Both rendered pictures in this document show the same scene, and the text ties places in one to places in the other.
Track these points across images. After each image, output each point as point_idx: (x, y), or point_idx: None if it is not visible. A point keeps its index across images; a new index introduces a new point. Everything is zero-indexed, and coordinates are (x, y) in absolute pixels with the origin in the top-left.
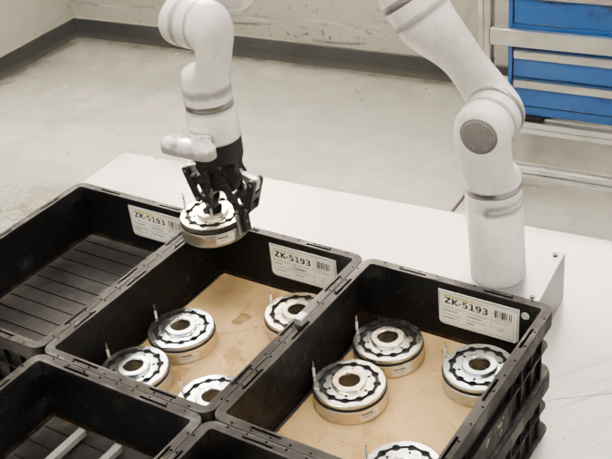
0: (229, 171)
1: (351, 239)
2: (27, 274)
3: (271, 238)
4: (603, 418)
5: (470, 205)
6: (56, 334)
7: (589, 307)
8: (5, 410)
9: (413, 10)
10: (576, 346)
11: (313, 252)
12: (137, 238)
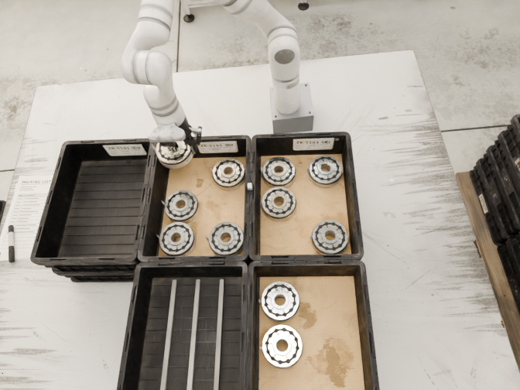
0: (184, 131)
1: (197, 100)
2: (69, 203)
3: None
4: (356, 155)
5: (278, 85)
6: (137, 248)
7: (320, 100)
8: (141, 298)
9: (243, 1)
10: (326, 123)
11: (223, 141)
12: (113, 156)
